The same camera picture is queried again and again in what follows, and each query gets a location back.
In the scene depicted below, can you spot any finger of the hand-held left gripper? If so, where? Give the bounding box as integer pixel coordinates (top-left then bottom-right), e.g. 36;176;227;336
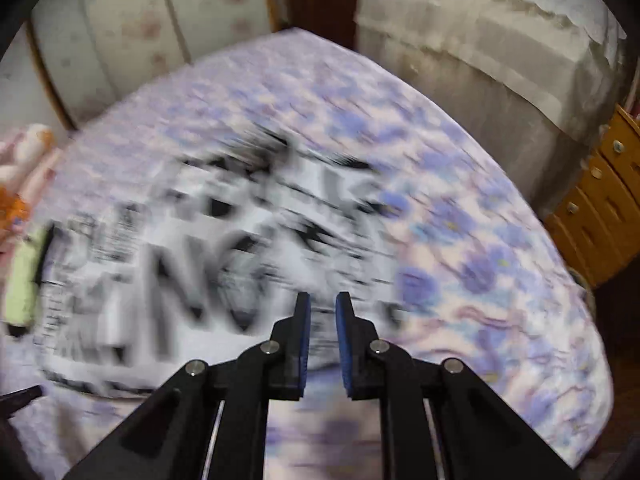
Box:
0;385;43;416

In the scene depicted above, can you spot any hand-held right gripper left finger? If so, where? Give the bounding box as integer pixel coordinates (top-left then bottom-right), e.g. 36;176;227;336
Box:
65;292;312;480

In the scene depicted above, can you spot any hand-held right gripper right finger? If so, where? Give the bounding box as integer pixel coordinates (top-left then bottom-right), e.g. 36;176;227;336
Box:
335;291;581;480

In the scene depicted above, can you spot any black and white printed garment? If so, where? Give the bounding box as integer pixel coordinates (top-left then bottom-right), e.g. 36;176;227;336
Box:
35;125;406;401

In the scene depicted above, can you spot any light green folded clothing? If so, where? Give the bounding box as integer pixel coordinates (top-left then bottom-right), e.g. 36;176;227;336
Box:
5;227;51;328

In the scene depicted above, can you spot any pink orange plush toy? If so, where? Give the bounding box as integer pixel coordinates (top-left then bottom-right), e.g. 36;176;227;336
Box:
0;122;63;256

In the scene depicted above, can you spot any beige covered furniture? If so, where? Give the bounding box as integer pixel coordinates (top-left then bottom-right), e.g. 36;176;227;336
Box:
355;0;626;216

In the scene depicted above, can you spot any yellow wooden drawer cabinet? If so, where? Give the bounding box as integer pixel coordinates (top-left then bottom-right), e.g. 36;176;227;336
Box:
542;102;640;288

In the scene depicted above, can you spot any floral panel wardrobe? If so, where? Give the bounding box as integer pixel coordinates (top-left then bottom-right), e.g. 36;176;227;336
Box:
25;0;281;131

